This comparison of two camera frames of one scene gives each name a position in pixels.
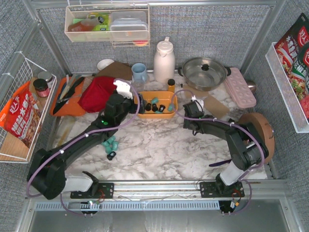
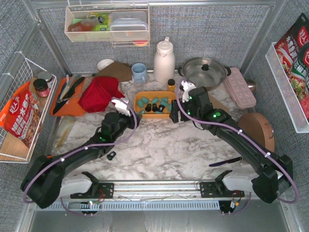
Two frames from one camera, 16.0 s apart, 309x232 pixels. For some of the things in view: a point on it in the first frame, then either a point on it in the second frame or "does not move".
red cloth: [95, 97] does not move
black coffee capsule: [147, 107] does not move
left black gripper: [141, 108] to [134, 118]
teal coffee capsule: [155, 100] does not move
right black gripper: [189, 110] to [175, 115]
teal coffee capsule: [115, 145] to [164, 100]
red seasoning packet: [290, 46] does not move
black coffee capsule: [161, 108] does not move
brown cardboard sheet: [215, 107] does not move
